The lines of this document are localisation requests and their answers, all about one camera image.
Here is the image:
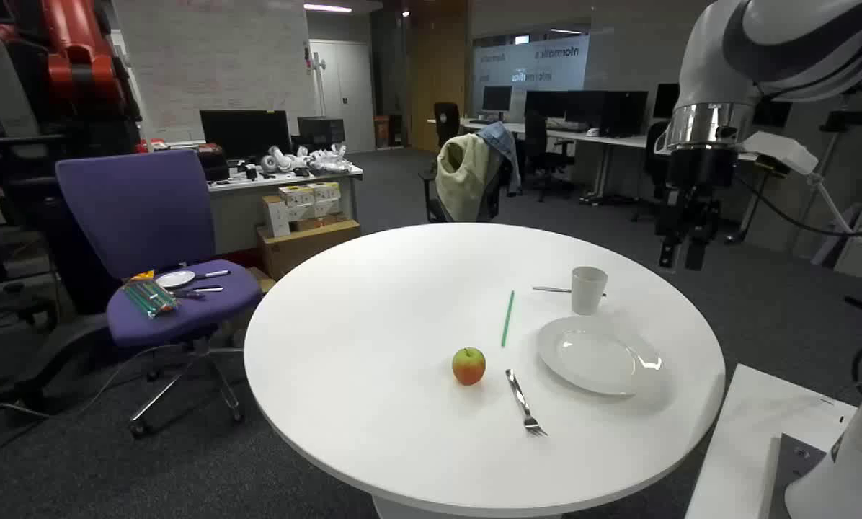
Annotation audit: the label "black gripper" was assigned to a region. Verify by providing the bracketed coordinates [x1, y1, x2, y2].
[654, 143, 741, 274]

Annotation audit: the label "white ceramic plate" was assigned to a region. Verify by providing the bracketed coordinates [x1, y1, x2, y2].
[534, 316, 671, 402]

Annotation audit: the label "green and red apple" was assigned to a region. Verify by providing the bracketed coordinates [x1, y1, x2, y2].
[451, 347, 491, 391]

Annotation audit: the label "black swivel office chair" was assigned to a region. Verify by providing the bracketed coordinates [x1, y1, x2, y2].
[643, 118, 671, 200]

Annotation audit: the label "white ceramic mug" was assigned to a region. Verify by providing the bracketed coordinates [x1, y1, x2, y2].
[569, 265, 612, 318]

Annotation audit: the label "long white office desk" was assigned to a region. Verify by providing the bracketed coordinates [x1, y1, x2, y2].
[459, 118, 667, 205]

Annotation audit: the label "black double monitor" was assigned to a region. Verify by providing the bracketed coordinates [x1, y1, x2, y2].
[526, 86, 653, 138]

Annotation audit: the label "green plastic straw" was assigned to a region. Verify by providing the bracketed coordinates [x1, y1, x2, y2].
[498, 288, 519, 350]

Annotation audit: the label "black chair holding jacket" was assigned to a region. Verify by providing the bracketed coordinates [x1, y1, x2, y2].
[422, 121, 526, 225]

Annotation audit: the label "blue cloth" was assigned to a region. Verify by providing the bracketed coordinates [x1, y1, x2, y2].
[477, 121, 526, 190]

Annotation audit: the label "white robot mounting table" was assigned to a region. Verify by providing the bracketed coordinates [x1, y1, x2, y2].
[686, 360, 860, 519]

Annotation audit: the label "silver metal fork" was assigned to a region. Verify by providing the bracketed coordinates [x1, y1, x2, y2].
[501, 367, 547, 438]

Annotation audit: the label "beige jacket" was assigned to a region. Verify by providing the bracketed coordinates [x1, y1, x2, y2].
[433, 131, 497, 225]

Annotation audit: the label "monitor with bluish screen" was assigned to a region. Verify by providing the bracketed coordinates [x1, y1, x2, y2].
[481, 83, 516, 114]

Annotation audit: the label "white door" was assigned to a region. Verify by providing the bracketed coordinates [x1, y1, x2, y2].
[307, 39, 379, 156]

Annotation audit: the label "brown cardboard box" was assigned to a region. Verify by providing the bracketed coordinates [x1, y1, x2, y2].
[253, 218, 364, 282]

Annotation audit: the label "small black monitor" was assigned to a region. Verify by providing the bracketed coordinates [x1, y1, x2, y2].
[294, 117, 348, 153]

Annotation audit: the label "pale packaged goods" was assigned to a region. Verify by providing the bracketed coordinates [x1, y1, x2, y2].
[259, 183, 346, 239]

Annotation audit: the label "white plastic bag pile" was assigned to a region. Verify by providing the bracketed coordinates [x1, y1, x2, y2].
[259, 143, 356, 180]

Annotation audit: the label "ceiling light strip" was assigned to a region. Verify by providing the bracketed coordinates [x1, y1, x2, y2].
[301, 0, 356, 19]

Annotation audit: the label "white cluttered desk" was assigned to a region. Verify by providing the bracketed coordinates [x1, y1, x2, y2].
[203, 163, 367, 256]

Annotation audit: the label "large black monitor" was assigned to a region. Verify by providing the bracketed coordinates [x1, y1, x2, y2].
[196, 107, 294, 164]

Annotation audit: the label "small white dish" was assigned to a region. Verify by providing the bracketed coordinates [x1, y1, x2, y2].
[154, 268, 200, 291]

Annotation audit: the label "green striped packet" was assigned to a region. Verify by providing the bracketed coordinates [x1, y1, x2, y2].
[122, 278, 180, 324]

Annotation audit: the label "purple office chair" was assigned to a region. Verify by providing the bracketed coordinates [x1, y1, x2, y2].
[0, 147, 268, 442]

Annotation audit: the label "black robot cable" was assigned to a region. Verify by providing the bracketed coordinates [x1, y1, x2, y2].
[730, 167, 862, 242]

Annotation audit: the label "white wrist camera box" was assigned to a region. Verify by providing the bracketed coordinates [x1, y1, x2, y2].
[738, 131, 821, 180]

